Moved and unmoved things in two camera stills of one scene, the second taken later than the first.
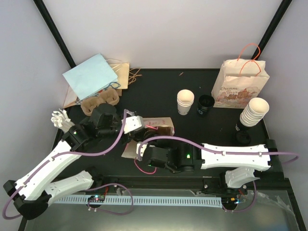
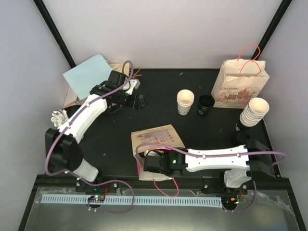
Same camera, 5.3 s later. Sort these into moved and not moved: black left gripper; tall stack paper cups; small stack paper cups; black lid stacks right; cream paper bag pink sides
Moved: black left gripper; cream paper bag pink sides
Not moved: black lid stacks right; small stack paper cups; tall stack paper cups
